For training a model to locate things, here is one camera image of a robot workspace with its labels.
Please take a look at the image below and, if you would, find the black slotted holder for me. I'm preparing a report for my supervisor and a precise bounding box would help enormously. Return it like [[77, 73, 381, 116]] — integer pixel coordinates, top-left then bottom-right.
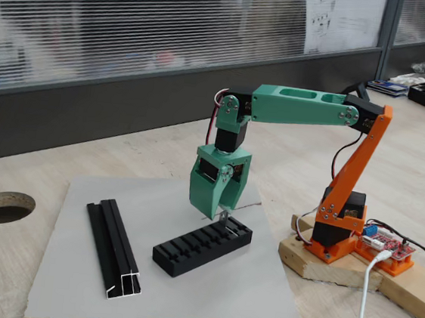
[[150, 208, 255, 286]]

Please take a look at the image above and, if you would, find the black aluminium profile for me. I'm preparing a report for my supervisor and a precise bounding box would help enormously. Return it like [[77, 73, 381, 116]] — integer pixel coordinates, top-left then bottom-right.
[[76, 196, 152, 304]]

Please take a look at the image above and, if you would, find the grey plywood board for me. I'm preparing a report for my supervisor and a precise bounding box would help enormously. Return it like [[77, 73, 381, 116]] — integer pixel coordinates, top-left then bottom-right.
[[23, 159, 317, 318]]

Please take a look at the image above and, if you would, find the pale wooden block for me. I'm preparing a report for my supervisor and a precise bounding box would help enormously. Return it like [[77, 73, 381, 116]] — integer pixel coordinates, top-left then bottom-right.
[[275, 232, 387, 292]]

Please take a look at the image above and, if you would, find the black stand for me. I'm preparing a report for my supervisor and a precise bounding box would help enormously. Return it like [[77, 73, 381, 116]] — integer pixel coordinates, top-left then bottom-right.
[[340, 81, 372, 104]]

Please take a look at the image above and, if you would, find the red controller board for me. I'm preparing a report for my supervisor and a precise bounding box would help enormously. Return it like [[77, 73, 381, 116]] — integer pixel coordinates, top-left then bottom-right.
[[355, 219, 418, 264]]

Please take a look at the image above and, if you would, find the blue booklet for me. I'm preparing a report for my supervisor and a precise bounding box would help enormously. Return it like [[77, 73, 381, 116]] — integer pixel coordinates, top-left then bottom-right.
[[365, 79, 411, 99]]

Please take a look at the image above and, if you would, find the white printed paper sheet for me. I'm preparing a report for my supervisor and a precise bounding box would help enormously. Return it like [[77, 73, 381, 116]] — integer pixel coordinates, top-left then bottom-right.
[[298, 0, 389, 63]]

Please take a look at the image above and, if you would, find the long wooden mounting plank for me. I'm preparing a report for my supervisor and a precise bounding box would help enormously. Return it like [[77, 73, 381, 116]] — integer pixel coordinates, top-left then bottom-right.
[[281, 212, 425, 318]]

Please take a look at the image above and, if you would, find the white papers pile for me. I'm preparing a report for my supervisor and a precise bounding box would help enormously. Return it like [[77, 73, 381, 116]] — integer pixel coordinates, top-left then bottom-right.
[[389, 70, 422, 89]]

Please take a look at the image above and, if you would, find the red black white servo wire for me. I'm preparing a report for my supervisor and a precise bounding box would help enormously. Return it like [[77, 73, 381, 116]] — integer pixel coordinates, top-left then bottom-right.
[[206, 86, 231, 147], [330, 134, 365, 184], [290, 205, 321, 250]]

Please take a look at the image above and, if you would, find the white usb cable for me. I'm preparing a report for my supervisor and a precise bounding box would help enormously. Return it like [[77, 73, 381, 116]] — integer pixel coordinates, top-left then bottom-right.
[[358, 247, 392, 318]]

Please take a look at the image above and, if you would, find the black power cable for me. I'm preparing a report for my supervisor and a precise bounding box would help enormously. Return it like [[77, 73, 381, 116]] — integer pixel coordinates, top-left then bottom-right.
[[365, 219, 425, 268]]

